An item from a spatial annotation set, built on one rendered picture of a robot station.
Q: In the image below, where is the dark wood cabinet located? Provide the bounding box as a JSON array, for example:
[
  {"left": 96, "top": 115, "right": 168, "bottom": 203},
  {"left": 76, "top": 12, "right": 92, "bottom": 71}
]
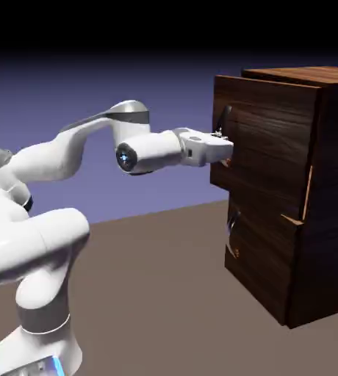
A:
[{"left": 209, "top": 66, "right": 338, "bottom": 330}]

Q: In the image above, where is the curved dark metal handle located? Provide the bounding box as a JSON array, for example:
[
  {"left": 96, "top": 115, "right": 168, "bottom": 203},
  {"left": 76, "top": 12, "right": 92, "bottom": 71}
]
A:
[
  {"left": 215, "top": 104, "right": 233, "bottom": 169},
  {"left": 226, "top": 210, "right": 242, "bottom": 259}
]

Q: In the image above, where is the dark wood drawer front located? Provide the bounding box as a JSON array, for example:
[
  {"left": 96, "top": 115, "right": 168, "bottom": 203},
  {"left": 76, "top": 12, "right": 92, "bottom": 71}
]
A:
[
  {"left": 224, "top": 187, "right": 304, "bottom": 326},
  {"left": 209, "top": 75, "right": 323, "bottom": 224}
]

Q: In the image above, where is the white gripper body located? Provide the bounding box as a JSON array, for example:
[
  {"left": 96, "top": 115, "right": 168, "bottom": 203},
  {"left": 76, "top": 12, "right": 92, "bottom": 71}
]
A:
[{"left": 201, "top": 132, "right": 235, "bottom": 166}]

